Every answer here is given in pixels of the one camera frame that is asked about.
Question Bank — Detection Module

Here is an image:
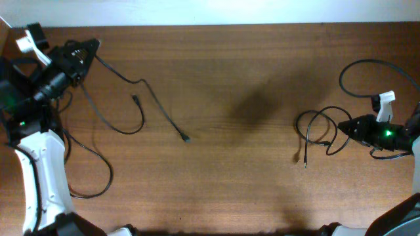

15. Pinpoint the thick black HDMI cable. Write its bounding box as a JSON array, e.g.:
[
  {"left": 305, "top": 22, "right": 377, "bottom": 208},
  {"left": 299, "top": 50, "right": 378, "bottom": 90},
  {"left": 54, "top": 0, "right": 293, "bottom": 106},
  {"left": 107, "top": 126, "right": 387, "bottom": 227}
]
[{"left": 60, "top": 127, "right": 114, "bottom": 200}]

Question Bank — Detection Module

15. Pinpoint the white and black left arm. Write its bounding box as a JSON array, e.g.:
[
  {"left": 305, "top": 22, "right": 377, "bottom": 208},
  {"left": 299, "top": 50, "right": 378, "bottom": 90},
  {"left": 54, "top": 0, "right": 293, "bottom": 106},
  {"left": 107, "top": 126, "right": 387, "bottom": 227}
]
[{"left": 1, "top": 39, "right": 105, "bottom": 235}]

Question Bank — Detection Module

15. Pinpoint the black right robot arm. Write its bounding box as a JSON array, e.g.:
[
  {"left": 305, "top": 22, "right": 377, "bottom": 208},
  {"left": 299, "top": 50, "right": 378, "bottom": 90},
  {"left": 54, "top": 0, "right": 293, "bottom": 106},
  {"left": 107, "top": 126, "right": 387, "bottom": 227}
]
[{"left": 316, "top": 105, "right": 419, "bottom": 235}]

